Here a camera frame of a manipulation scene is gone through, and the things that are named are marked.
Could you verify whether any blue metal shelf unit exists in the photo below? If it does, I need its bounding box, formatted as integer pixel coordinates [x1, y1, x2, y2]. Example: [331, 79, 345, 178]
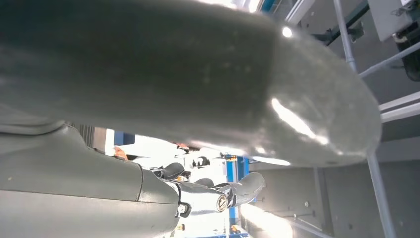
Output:
[225, 155, 251, 238]

